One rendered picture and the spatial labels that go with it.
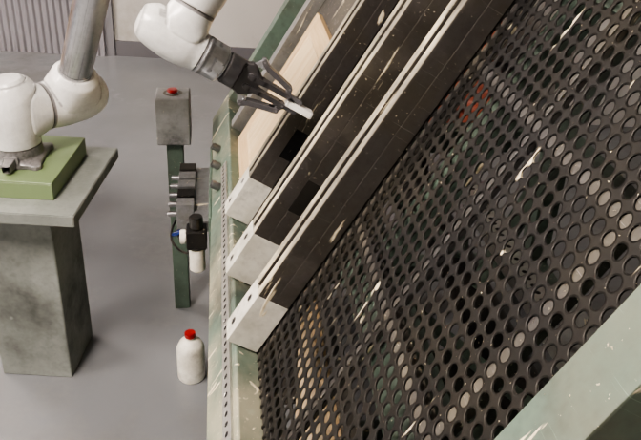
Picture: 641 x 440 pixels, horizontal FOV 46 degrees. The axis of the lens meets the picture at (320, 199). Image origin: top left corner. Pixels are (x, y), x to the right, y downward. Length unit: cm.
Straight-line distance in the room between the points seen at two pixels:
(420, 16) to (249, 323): 70
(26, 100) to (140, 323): 108
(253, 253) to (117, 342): 142
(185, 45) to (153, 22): 8
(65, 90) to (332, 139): 115
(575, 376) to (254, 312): 88
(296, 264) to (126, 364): 158
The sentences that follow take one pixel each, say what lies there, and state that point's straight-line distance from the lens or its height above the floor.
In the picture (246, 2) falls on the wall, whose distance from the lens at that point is 592.
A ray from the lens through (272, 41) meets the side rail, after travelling 271.
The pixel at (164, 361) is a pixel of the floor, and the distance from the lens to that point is 295.
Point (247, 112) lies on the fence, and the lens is 254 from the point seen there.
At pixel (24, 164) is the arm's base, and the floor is 83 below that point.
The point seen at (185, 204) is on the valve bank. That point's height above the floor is 76.
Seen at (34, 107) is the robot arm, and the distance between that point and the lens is 251.
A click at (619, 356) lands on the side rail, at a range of 74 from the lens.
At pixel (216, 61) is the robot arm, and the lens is 170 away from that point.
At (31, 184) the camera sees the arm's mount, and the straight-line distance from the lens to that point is 247.
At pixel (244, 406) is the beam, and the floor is 90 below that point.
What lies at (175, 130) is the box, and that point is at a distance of 276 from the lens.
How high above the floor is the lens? 190
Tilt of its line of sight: 28 degrees down
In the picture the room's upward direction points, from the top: 3 degrees clockwise
